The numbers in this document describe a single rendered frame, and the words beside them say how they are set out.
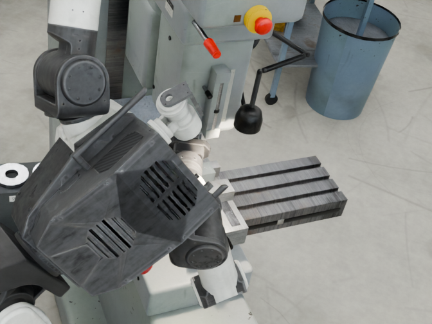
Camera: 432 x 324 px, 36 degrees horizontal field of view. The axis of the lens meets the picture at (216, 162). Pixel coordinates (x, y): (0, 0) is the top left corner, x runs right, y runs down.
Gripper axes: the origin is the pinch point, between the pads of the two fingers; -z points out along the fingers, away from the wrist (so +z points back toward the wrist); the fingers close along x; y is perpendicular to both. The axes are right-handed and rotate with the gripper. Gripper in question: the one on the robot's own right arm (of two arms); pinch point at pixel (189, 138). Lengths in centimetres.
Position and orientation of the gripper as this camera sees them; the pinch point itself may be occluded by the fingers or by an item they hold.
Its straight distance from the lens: 195.5
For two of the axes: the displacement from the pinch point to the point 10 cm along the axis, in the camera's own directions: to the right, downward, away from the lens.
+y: -1.5, 7.5, 6.5
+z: -0.4, 6.5, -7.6
